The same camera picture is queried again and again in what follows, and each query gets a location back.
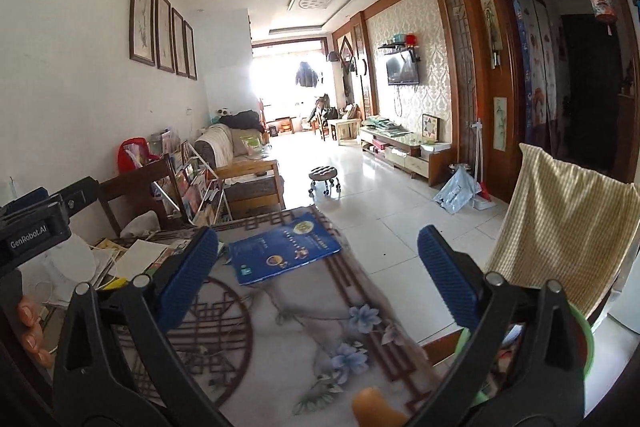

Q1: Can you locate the red bin with green rim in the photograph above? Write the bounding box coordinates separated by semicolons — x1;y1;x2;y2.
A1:
472;303;594;405

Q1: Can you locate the person's left hand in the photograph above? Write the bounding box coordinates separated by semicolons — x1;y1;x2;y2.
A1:
17;296;53;369

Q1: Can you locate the person's right hand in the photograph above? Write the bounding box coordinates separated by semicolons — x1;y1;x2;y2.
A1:
352;388;408;427

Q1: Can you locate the white desk lamp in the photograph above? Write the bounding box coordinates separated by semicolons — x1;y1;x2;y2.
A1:
41;234;96;306

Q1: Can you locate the stack of papers under lamp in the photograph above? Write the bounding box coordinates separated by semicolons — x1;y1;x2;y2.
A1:
44;235;126;308

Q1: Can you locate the white notebook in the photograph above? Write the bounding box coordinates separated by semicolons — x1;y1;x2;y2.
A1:
111;239;168;281

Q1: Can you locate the dark wooden chair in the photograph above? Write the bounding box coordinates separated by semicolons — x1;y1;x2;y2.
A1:
99;155;190;236

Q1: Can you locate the beige checkered cloth on chair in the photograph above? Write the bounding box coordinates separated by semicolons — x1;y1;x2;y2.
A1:
485;144;639;317

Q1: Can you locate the metal magazine rack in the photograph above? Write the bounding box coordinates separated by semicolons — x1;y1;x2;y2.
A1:
151;141;232;225

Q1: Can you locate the light blue plastic bag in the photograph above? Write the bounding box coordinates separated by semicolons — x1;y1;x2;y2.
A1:
434;165;480;215

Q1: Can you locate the wooden sofa with cushions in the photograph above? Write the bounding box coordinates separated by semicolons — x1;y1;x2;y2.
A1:
194;109;285;219

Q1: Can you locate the low tv cabinet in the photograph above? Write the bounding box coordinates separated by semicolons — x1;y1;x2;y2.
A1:
359;115;459;186

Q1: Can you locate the blue cover book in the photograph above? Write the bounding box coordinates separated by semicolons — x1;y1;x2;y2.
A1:
228;212;342;286

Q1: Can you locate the small round rolling stool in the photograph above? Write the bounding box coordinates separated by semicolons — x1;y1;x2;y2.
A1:
308;166;342;197

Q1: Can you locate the red bag by wall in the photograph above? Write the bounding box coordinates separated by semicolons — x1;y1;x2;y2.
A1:
116;136;160;174

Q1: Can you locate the framed wall picture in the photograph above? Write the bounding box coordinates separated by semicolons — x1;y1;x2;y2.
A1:
129;0;155;66
184;22;198;80
171;8;188;77
155;0;175;72

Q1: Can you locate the wall mounted television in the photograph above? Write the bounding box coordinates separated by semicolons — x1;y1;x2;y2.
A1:
385;48;420;86

